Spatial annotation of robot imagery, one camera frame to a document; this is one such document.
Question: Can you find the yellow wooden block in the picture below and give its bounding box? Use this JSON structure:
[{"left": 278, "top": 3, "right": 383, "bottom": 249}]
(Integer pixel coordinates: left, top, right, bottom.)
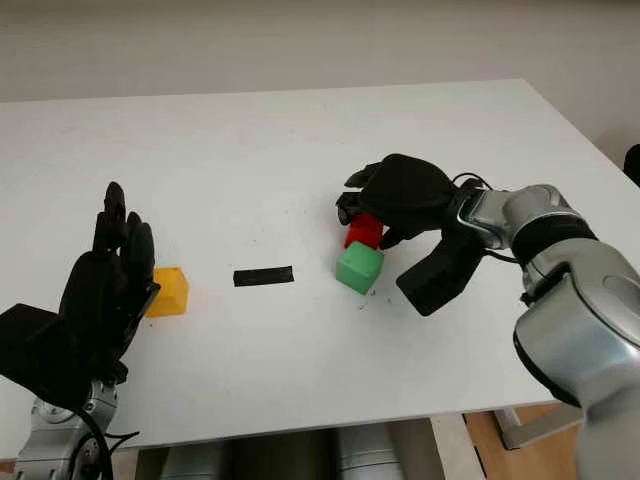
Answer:
[{"left": 144, "top": 266, "right": 191, "bottom": 318}]

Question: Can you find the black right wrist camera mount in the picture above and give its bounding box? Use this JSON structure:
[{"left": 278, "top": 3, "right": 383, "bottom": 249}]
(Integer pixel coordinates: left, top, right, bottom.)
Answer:
[{"left": 395, "top": 227, "right": 489, "bottom": 317}]

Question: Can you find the grey metal table frame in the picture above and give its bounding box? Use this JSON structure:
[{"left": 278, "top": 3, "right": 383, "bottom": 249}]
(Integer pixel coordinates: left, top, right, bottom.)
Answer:
[{"left": 499, "top": 407, "right": 584, "bottom": 451}]

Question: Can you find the white table leg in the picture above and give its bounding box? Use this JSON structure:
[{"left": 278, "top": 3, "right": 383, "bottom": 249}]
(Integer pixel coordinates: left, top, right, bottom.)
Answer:
[{"left": 430, "top": 414, "right": 484, "bottom": 480}]

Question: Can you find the black round object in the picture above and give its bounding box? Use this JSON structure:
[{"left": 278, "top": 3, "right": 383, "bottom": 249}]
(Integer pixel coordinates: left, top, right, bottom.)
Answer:
[{"left": 623, "top": 144, "right": 640, "bottom": 189}]

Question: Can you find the red wooden block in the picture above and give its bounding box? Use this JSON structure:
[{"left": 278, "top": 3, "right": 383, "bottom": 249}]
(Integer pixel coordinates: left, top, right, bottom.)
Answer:
[{"left": 342, "top": 213, "right": 385, "bottom": 250}]

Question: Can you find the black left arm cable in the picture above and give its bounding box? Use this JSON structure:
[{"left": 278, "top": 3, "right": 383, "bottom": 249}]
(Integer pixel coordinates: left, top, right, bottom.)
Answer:
[{"left": 74, "top": 404, "right": 141, "bottom": 480}]

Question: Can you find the silver left robot leg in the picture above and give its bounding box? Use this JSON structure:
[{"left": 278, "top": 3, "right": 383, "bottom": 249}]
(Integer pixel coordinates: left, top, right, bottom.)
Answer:
[{"left": 159, "top": 442, "right": 226, "bottom": 480}]

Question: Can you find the green wooden block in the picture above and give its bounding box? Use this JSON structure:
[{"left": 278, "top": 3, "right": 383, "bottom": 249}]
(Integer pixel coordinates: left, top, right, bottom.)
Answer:
[{"left": 335, "top": 241, "right": 386, "bottom": 295}]

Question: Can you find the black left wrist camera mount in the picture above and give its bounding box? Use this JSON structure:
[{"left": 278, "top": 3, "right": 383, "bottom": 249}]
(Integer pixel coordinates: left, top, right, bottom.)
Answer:
[{"left": 0, "top": 302, "right": 96, "bottom": 409}]

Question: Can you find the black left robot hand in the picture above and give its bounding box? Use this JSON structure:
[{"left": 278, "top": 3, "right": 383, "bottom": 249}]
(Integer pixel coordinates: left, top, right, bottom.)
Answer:
[{"left": 58, "top": 181, "right": 162, "bottom": 386}]

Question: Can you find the black tape strip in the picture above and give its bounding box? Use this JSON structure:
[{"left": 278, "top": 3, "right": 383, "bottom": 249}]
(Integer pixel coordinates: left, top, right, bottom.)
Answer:
[{"left": 232, "top": 265, "right": 295, "bottom": 289}]

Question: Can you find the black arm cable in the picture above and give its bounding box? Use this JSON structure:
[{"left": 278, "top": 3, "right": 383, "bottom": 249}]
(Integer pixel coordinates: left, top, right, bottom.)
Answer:
[
  {"left": 449, "top": 172, "right": 524, "bottom": 265},
  {"left": 74, "top": 404, "right": 141, "bottom": 480}
]

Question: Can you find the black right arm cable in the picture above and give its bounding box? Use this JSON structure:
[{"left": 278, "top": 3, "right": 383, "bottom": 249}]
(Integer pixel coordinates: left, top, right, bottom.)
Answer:
[{"left": 449, "top": 172, "right": 524, "bottom": 265}]

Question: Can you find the silver right robot leg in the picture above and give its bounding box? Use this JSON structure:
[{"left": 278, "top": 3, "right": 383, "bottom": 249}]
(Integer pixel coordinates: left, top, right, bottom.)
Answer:
[{"left": 337, "top": 424, "right": 401, "bottom": 480}]

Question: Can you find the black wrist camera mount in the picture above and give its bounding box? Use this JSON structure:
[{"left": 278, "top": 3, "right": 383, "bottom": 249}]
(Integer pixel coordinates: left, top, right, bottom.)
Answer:
[
  {"left": 395, "top": 227, "right": 489, "bottom": 317},
  {"left": 0, "top": 302, "right": 96, "bottom": 409}
]

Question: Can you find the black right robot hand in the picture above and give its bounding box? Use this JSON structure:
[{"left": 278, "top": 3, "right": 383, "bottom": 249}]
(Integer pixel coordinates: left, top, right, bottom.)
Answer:
[{"left": 335, "top": 153, "right": 461, "bottom": 251}]

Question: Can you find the silver robot leg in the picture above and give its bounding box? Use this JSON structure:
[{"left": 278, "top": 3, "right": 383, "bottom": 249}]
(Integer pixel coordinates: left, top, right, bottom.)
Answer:
[
  {"left": 337, "top": 424, "right": 401, "bottom": 480},
  {"left": 159, "top": 442, "right": 226, "bottom": 480}
]

